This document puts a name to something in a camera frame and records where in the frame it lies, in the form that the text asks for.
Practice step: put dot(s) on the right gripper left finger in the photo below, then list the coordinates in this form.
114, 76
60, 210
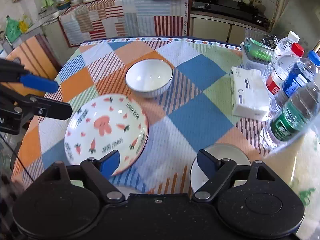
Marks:
98, 173

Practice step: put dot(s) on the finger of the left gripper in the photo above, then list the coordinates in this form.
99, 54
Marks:
39, 83
44, 107

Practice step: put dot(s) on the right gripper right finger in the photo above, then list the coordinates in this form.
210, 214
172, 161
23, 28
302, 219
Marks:
218, 173

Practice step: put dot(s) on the carrot bunny pattern plate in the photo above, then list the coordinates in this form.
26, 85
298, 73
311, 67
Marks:
106, 123

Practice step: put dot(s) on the white bowl dark rim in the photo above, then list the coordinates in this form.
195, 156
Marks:
149, 78

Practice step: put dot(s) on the white plate black rim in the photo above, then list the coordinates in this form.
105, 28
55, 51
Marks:
126, 191

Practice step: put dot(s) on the orange wooden cabinet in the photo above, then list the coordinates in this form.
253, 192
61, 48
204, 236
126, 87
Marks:
37, 57

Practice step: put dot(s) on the green plastic bag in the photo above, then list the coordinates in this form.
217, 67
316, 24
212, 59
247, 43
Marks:
12, 30

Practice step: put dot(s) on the colourful patchwork tablecloth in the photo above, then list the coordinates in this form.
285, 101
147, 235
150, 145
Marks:
194, 113

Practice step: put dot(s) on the clear bag of rice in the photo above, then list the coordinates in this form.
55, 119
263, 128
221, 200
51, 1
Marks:
298, 166

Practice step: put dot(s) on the white tissue pack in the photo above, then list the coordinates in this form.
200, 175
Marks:
249, 94

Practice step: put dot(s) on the green label water bottle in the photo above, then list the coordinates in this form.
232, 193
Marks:
296, 114

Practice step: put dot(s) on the red label water bottle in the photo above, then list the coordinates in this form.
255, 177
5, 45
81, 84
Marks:
281, 69

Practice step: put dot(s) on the striped patchwork counter cloth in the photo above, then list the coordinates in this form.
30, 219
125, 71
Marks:
124, 18

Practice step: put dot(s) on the clear basket with items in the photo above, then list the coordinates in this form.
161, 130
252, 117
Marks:
255, 53

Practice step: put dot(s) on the blue label water bottle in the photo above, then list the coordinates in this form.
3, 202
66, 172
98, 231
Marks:
303, 72

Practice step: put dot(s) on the clear cap water bottle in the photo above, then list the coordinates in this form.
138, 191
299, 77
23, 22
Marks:
283, 46

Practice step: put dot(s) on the black gas stove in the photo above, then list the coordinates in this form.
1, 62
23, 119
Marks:
238, 10

